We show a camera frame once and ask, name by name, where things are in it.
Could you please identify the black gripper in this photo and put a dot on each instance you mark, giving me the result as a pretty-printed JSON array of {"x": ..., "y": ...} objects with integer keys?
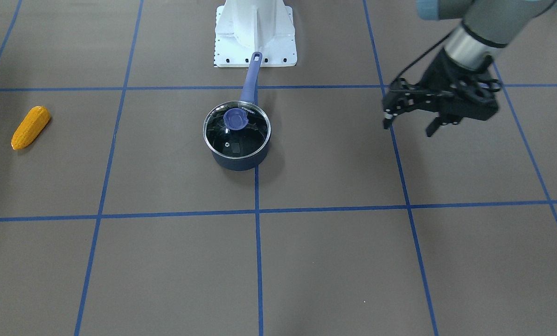
[{"x": 439, "y": 71}]

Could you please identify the blue saucepan with handle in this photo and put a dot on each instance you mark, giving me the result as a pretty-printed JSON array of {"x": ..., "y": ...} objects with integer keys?
[{"x": 247, "y": 95}]

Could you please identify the glass lid blue knob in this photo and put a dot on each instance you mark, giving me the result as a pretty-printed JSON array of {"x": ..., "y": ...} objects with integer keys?
[{"x": 237, "y": 130}]

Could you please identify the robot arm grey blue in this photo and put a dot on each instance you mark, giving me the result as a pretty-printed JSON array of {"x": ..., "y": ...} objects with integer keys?
[{"x": 486, "y": 27}]

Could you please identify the yellow corn cob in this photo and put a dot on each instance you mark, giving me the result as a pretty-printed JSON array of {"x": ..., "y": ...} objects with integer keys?
[{"x": 30, "y": 128}]

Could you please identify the brown paper table mat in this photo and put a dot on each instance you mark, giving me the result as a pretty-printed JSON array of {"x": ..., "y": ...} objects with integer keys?
[{"x": 117, "y": 221}]

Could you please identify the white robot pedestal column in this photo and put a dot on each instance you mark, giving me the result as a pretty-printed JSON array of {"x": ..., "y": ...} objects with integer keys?
[{"x": 247, "y": 26}]

